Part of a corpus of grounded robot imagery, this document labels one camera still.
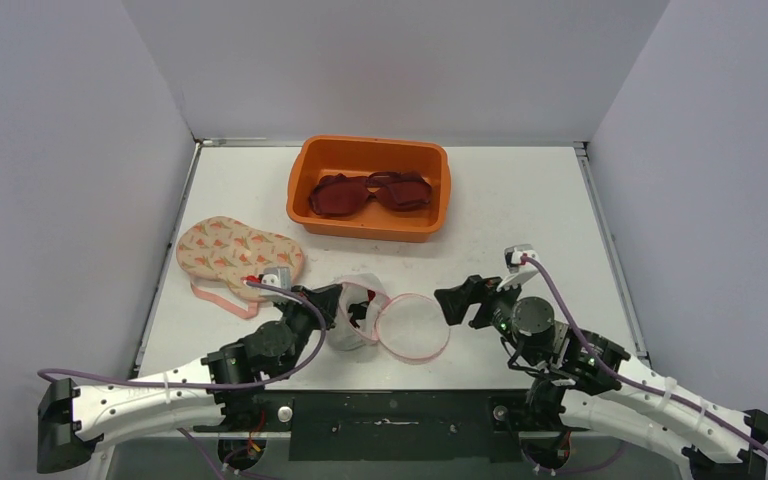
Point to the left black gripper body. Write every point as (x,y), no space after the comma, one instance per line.
(302,319)

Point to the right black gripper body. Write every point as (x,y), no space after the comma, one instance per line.
(475,299)

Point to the white mesh laundry bag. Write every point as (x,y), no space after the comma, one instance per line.
(409,326)

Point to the orange plastic tub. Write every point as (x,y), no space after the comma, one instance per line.
(325,155)

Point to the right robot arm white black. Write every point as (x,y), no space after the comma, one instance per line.
(584,381)

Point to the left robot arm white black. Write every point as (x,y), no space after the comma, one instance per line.
(212,393)

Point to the floral padded bra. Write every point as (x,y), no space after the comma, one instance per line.
(219,254)

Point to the dark red bra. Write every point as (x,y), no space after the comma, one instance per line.
(340,195)

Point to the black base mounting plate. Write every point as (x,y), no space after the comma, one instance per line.
(406,425)

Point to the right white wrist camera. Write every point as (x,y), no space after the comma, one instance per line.
(519,262)

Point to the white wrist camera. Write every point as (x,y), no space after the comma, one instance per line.
(519,262)
(272,284)

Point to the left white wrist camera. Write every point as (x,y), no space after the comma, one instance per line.
(272,284)

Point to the aluminium front rail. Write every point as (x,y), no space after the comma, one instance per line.
(123,413)

